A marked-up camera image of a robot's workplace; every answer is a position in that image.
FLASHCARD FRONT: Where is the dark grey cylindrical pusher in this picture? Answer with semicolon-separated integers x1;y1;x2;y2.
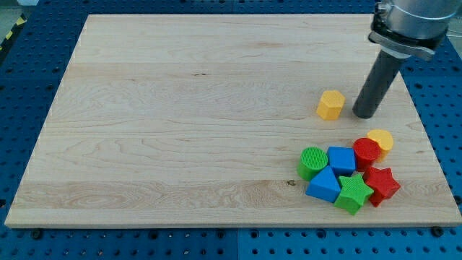
352;50;408;119

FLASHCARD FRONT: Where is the yellow heart block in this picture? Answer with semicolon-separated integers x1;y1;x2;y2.
366;129;394;162

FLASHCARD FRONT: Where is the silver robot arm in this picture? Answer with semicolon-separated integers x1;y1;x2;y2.
352;0;461;119

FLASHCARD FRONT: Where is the yellow hexagon block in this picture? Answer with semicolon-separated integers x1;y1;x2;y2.
316;90;346;121

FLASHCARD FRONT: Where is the red circle block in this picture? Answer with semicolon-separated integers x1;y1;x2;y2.
352;137;381;172

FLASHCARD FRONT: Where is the green circle block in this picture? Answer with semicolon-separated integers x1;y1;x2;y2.
297;147;328;181

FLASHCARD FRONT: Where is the blue cube block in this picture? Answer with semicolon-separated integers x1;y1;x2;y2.
327;147;356;176

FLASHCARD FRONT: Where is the red star block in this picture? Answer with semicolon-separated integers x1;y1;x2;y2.
362;167;401;207

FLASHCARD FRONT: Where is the green star block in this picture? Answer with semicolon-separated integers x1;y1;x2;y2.
334;174;374;215

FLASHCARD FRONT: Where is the blue triangle block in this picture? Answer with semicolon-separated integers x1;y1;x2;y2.
305;166;341;203

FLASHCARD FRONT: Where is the light wooden board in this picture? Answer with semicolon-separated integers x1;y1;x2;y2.
5;14;461;229

